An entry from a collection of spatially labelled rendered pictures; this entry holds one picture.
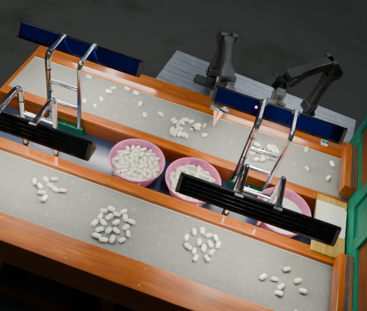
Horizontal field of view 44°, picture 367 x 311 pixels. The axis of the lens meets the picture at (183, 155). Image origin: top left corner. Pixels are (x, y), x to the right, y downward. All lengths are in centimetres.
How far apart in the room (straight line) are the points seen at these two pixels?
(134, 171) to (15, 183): 53
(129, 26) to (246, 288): 301
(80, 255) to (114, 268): 14
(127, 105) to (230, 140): 58
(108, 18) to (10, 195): 270
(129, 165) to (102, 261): 54
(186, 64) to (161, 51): 123
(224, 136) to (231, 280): 81
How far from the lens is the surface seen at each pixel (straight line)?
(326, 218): 224
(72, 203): 204
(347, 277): 200
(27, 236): 194
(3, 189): 211
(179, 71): 287
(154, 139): 228
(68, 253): 189
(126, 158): 221
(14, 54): 399
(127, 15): 454
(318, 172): 246
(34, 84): 257
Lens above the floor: 242
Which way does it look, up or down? 48 degrees down
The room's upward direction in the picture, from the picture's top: 15 degrees clockwise
